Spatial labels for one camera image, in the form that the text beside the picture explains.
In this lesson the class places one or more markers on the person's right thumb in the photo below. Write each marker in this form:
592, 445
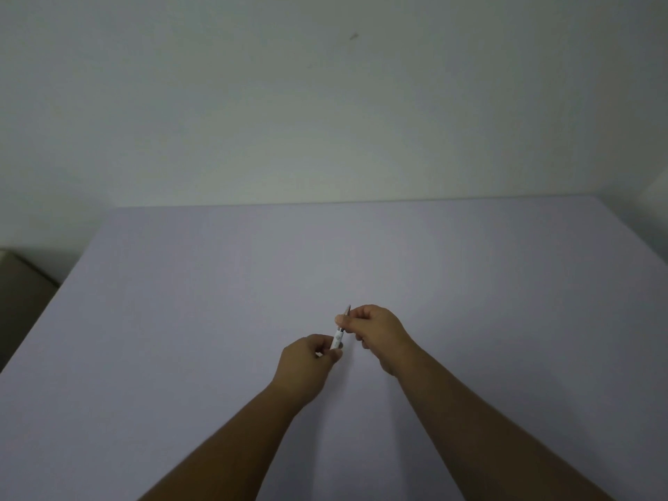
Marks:
350, 319

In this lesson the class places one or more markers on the person's left thumb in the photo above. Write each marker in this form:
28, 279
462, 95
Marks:
333, 355

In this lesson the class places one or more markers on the person's right hand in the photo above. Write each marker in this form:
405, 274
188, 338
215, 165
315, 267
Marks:
383, 333

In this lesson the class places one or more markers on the white pen with silver tip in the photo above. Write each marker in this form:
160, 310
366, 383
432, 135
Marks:
341, 328

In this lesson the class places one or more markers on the person's left hand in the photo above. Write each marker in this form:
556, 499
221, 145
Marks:
300, 373

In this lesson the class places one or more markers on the person's right forearm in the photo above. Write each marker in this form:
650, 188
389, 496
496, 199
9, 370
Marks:
490, 438

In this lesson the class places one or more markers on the person's left forearm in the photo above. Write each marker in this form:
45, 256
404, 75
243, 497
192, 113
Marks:
229, 448

